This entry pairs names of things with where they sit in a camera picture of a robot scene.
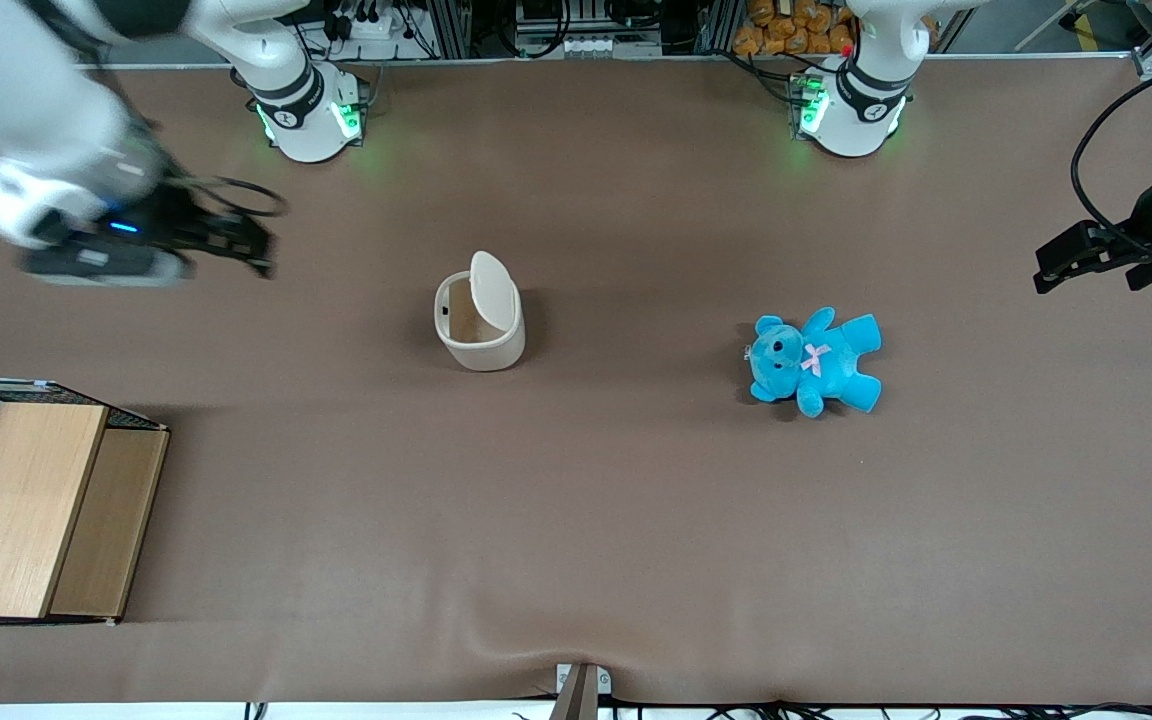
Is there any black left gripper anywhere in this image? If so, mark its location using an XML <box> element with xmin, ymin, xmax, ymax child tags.
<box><xmin>1033</xmin><ymin>164</ymin><xmax>1152</xmax><ymax>295</ymax></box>

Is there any white electronics box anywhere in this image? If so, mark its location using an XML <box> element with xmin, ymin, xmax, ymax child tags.
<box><xmin>514</xmin><ymin>0</ymin><xmax>664</xmax><ymax>59</ymax></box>

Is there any brown table mat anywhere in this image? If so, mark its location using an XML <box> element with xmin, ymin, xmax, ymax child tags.
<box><xmin>0</xmin><ymin>55</ymin><xmax>1152</xmax><ymax>707</ymax></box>

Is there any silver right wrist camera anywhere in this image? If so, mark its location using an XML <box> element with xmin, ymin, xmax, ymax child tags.
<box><xmin>20</xmin><ymin>243</ymin><xmax>194</xmax><ymax>290</ymax></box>

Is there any white power strip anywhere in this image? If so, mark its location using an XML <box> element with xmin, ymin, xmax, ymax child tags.
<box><xmin>334</xmin><ymin>8</ymin><xmax>409</xmax><ymax>43</ymax></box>

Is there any white trash can body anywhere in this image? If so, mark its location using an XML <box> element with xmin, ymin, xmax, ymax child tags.
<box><xmin>433</xmin><ymin>271</ymin><xmax>527</xmax><ymax>373</ymax></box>

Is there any white trash can lid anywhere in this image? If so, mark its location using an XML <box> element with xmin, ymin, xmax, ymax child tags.
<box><xmin>468</xmin><ymin>250</ymin><xmax>522</xmax><ymax>337</ymax></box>

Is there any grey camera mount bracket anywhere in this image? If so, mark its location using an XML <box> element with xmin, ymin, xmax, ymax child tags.
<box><xmin>554</xmin><ymin>662</ymin><xmax>613</xmax><ymax>720</ymax></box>

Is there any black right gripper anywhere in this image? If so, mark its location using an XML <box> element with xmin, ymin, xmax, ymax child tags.
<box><xmin>108</xmin><ymin>182</ymin><xmax>276</xmax><ymax>280</ymax></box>

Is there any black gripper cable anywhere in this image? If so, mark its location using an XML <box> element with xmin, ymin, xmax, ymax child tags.
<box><xmin>1070</xmin><ymin>55</ymin><xmax>1152</xmax><ymax>253</ymax></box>
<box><xmin>174</xmin><ymin>174</ymin><xmax>290</xmax><ymax>220</ymax></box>

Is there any wooden shelf with wire rack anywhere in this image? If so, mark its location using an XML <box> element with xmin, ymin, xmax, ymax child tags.
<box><xmin>0</xmin><ymin>377</ymin><xmax>171</xmax><ymax>628</ymax></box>

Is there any blue teddy bear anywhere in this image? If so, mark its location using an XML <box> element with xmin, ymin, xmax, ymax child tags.
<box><xmin>744</xmin><ymin>307</ymin><xmax>883</xmax><ymax>419</ymax></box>

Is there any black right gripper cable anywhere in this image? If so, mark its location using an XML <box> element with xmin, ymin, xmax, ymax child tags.
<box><xmin>174</xmin><ymin>174</ymin><xmax>290</xmax><ymax>220</ymax></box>

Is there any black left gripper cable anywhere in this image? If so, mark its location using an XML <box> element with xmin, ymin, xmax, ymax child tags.
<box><xmin>1070</xmin><ymin>55</ymin><xmax>1152</xmax><ymax>253</ymax></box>

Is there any orange plush toys pile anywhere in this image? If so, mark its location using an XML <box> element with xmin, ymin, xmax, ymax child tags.
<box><xmin>732</xmin><ymin>0</ymin><xmax>859</xmax><ymax>57</ymax></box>

